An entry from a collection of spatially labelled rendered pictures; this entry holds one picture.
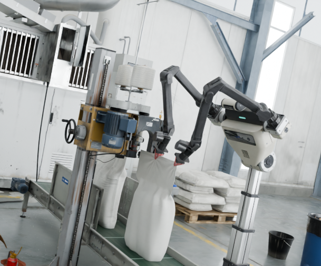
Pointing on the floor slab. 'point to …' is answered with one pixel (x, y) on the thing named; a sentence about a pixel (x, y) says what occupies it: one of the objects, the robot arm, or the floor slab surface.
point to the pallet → (190, 215)
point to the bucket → (279, 244)
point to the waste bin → (320, 241)
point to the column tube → (81, 157)
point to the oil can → (12, 258)
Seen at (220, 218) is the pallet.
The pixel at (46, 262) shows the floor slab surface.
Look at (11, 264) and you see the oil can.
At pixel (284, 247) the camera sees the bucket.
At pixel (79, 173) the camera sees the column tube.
